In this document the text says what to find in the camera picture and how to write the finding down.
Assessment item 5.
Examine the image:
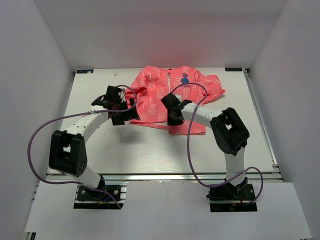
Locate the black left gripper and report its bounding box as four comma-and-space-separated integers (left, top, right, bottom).
111, 97, 140, 126

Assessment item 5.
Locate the pink bear print jacket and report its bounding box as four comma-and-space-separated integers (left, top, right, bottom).
125, 66, 225, 135

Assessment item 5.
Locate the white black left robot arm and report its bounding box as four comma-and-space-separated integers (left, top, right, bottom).
49, 85, 140, 200

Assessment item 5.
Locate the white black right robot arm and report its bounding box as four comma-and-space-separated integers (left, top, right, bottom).
105, 88, 250, 200

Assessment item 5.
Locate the blue left corner label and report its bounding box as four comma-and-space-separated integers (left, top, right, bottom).
76, 69, 94, 74

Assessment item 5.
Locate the blue corner label sticker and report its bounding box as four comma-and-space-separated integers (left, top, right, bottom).
224, 67, 243, 72

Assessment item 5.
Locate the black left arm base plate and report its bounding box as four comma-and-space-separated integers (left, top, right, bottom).
73, 182, 128, 210

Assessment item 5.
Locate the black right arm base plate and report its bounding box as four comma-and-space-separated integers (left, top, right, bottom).
206, 184, 258, 213

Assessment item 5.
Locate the aluminium front rail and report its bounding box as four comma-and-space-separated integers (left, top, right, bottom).
46, 171, 283, 182

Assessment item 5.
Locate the aluminium rail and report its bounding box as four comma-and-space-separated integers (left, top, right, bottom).
243, 68, 283, 180
46, 171, 283, 182

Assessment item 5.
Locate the aluminium right side rail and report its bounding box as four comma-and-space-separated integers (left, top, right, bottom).
243, 68, 283, 180

